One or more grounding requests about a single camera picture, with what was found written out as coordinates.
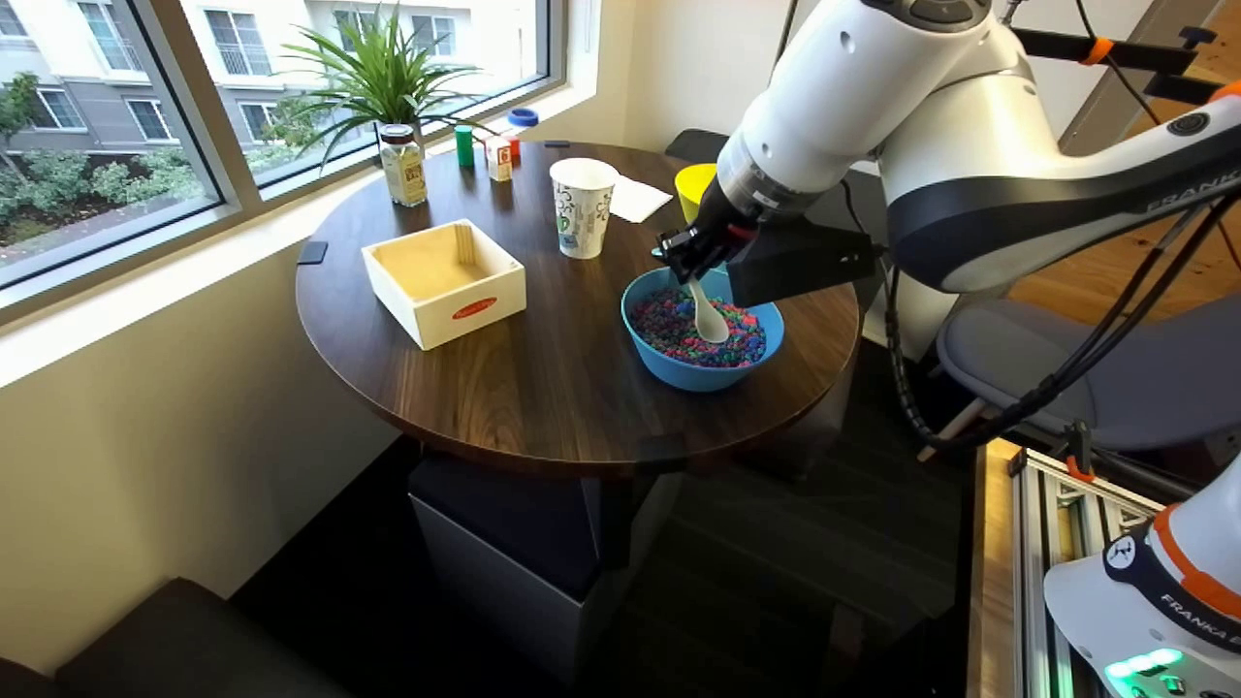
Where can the aluminium rail frame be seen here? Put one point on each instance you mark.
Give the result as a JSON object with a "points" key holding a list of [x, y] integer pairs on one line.
{"points": [[1033, 515]]}

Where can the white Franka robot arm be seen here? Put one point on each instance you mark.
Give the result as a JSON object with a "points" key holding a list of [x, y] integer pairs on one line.
{"points": [[939, 99]]}

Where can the patterned paper cup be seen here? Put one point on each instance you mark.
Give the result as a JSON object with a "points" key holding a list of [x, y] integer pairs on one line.
{"points": [[584, 200]]}

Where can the blue bowl with beads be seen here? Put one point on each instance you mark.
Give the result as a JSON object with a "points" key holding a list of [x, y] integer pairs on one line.
{"points": [[660, 333]]}

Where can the grey cabinet under table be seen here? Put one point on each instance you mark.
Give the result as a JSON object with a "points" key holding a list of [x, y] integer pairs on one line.
{"points": [[542, 560]]}

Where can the yellow plastic bowl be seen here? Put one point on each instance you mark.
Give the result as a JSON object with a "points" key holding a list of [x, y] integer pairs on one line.
{"points": [[691, 189]]}

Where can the blue round lid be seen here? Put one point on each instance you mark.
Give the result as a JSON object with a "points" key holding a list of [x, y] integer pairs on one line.
{"points": [[520, 117]]}

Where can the white wooden box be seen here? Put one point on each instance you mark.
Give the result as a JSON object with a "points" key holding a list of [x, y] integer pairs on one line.
{"points": [[443, 283]]}

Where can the black bench seat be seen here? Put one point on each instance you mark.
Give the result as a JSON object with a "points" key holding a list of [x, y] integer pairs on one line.
{"points": [[179, 642]]}

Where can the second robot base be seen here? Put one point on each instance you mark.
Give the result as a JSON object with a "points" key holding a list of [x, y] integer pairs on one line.
{"points": [[1159, 613]]}

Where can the red block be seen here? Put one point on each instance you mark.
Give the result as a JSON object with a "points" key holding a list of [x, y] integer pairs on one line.
{"points": [[518, 151]]}

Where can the glass jar with lid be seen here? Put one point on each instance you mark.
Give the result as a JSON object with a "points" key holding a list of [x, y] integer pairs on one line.
{"points": [[403, 162]]}

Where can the white paper napkin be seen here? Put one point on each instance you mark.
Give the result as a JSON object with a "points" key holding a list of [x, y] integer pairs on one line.
{"points": [[638, 200]]}

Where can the grey armchair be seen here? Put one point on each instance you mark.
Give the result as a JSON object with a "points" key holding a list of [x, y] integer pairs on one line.
{"points": [[1160, 385]]}

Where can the small black square object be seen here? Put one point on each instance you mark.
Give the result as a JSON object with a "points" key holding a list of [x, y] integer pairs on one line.
{"points": [[311, 255]]}

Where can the green block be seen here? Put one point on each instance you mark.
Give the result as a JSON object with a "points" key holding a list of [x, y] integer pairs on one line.
{"points": [[462, 144]]}

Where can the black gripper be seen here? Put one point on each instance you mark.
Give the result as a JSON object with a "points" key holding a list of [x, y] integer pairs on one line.
{"points": [[767, 257]]}

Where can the white cube block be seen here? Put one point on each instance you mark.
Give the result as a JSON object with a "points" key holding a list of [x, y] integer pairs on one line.
{"points": [[501, 162]]}

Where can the white plastic spoon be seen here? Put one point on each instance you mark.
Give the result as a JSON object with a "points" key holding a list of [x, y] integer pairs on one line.
{"points": [[708, 321]]}

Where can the potted green plant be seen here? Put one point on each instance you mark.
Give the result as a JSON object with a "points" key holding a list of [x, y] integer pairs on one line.
{"points": [[369, 76]]}

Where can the round wooden table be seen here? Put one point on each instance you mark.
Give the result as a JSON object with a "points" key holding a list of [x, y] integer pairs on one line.
{"points": [[562, 382]]}

